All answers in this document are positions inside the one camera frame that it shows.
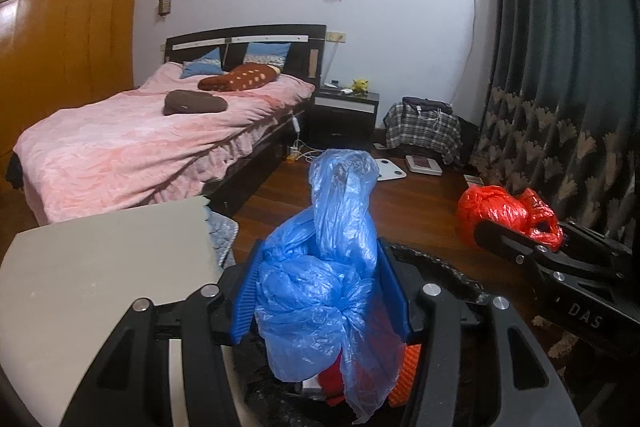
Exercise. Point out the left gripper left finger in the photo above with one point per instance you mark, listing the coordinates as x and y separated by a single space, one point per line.
127 383

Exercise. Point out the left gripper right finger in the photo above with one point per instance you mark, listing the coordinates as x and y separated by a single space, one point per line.
479 363

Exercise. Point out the orange bumpy silicone mat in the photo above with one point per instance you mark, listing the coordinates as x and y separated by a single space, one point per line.
400 394

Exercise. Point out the blue plastic bag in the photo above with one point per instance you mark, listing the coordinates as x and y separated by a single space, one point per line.
318 292

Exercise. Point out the red fabric glove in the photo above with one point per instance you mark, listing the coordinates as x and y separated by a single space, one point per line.
332 384

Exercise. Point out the dark green curtain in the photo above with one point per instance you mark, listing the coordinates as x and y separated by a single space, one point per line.
562 110

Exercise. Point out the flat book on floor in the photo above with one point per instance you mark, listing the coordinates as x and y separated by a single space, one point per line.
423 165

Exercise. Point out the plaid bag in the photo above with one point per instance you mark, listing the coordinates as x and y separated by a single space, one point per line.
424 123

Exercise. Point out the white bathroom scale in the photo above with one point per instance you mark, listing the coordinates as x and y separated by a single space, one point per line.
388 171

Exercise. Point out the black garment on bed corner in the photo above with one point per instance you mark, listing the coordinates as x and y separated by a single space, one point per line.
14 173

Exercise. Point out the pink covered bed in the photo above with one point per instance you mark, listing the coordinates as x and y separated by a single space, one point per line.
124 152

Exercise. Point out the brown flat cushion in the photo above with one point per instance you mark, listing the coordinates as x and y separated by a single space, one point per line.
193 102

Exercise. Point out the black nightstand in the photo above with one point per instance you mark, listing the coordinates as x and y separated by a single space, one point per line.
337 120

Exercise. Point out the yellow plush toy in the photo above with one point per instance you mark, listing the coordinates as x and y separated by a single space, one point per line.
360 87

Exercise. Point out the rust dotted pillow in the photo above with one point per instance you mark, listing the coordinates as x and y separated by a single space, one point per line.
247 76

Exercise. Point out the left blue pillow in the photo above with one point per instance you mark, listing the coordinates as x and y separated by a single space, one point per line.
209 64

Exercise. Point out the blue pillow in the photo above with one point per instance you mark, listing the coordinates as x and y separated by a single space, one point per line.
272 54
209 64

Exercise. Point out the right blue pillow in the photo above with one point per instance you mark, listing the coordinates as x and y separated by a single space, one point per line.
272 54

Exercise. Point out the wooden wardrobe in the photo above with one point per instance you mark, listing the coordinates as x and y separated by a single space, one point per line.
60 53

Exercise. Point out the left wall lamp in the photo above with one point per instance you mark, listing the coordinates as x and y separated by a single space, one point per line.
163 8

